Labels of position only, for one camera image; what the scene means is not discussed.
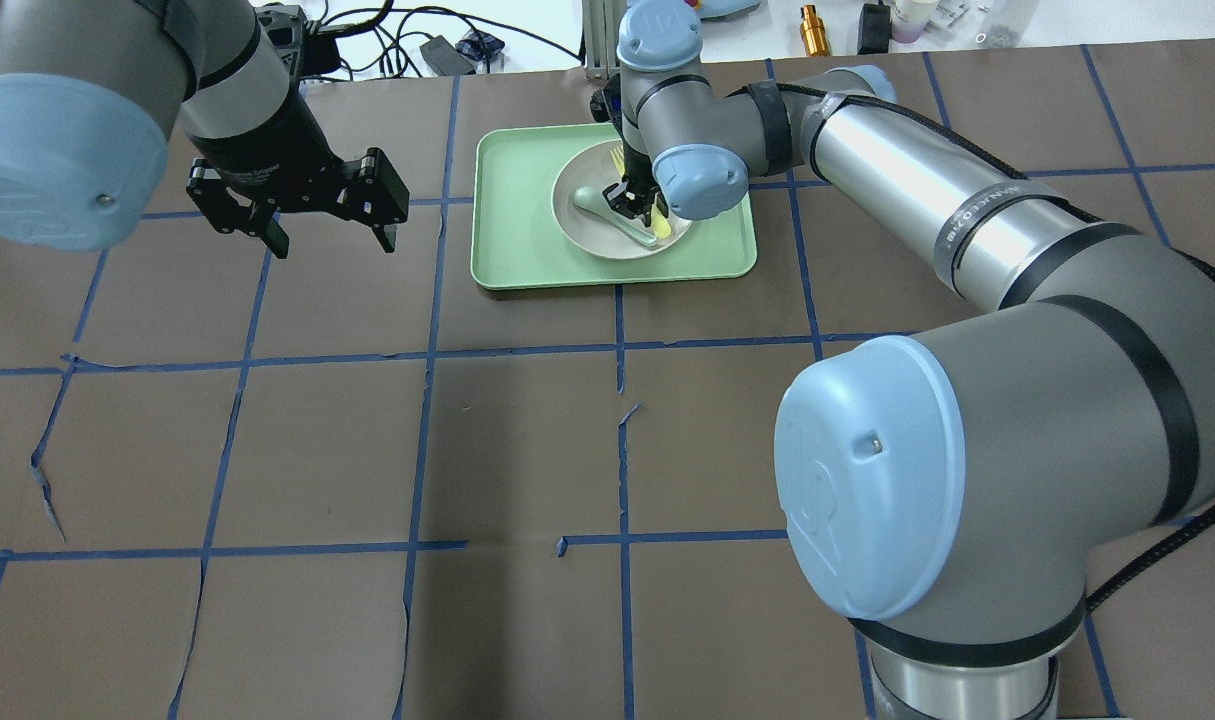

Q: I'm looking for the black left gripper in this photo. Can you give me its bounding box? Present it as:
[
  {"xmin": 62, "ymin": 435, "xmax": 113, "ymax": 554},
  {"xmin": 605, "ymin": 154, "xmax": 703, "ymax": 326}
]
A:
[{"xmin": 186, "ymin": 100, "xmax": 409, "ymax": 259}]

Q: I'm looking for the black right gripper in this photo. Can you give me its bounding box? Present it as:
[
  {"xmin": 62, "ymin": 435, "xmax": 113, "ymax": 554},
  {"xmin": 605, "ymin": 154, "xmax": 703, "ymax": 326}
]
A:
[{"xmin": 603, "ymin": 141, "xmax": 668, "ymax": 233}]

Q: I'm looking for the white round plate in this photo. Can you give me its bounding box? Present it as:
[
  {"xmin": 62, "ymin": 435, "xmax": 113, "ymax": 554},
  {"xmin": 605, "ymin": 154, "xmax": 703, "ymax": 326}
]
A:
[{"xmin": 550, "ymin": 140, "xmax": 693, "ymax": 261}]

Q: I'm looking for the yellow plastic fork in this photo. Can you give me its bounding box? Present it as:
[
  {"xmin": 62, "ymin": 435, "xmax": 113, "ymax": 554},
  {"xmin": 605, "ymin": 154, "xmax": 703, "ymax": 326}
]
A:
[{"xmin": 610, "ymin": 142, "xmax": 672, "ymax": 240}]

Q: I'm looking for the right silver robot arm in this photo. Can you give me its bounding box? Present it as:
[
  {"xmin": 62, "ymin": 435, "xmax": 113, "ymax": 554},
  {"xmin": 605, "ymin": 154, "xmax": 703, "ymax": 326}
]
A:
[{"xmin": 610, "ymin": 1, "xmax": 1215, "ymax": 719}]

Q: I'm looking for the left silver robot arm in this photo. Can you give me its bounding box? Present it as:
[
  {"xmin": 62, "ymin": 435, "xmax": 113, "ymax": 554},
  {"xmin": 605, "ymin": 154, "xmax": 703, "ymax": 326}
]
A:
[{"xmin": 0, "ymin": 1, "xmax": 409, "ymax": 257}]

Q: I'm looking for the light green plastic spoon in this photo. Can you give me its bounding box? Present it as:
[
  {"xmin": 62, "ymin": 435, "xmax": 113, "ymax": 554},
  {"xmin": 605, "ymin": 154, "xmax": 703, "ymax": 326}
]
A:
[{"xmin": 572, "ymin": 186, "xmax": 659, "ymax": 249}]

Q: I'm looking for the light green rectangular tray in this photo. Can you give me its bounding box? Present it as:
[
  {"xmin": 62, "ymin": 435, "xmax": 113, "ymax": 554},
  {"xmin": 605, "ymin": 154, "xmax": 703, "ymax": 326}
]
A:
[{"xmin": 471, "ymin": 124, "xmax": 758, "ymax": 291}]

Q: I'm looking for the black power adapter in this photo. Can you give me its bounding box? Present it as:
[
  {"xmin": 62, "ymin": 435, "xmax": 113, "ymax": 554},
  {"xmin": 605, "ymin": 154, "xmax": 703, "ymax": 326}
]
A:
[{"xmin": 419, "ymin": 35, "xmax": 476, "ymax": 76}]

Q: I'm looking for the brass cylinder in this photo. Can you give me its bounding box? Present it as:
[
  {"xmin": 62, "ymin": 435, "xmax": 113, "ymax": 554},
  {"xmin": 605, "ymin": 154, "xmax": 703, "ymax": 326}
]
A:
[{"xmin": 799, "ymin": 4, "xmax": 832, "ymax": 56}]

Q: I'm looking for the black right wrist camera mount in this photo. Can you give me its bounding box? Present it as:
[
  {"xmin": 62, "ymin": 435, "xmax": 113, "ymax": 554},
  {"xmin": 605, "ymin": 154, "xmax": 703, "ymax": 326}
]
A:
[{"xmin": 589, "ymin": 74, "xmax": 625, "ymax": 135}]

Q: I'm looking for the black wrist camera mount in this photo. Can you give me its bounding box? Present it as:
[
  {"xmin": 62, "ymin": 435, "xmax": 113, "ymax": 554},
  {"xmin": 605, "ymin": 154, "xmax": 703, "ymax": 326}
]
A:
[
  {"xmin": 254, "ymin": 2, "xmax": 341, "ymax": 81},
  {"xmin": 589, "ymin": 74, "xmax": 625, "ymax": 135}
]

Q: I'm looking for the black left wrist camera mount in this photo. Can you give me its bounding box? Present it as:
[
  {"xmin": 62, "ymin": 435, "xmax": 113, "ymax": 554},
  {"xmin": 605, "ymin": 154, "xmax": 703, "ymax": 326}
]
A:
[{"xmin": 254, "ymin": 2, "xmax": 341, "ymax": 81}]

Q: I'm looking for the aluminium frame post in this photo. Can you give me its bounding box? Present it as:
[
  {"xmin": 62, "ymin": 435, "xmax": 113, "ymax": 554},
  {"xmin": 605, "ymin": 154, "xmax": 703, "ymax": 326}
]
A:
[{"xmin": 581, "ymin": 0, "xmax": 627, "ymax": 81}]

